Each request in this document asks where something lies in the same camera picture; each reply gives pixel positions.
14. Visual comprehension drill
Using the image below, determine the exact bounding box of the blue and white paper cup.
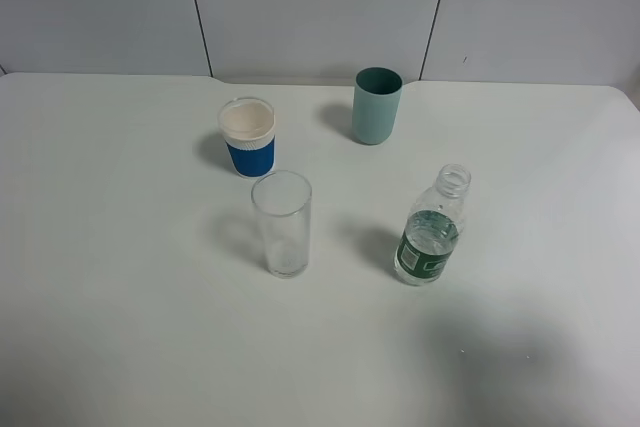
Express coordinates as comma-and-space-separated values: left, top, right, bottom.
217, 97, 276, 178

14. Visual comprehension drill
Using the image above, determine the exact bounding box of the tall clear drinking glass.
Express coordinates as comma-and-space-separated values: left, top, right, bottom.
251, 170, 312, 278

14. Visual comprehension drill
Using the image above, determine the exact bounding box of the clear plastic water bottle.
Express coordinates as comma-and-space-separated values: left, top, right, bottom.
394, 164, 471, 286

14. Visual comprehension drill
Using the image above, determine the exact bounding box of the teal plastic cup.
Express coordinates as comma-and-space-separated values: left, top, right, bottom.
351, 67, 403, 145

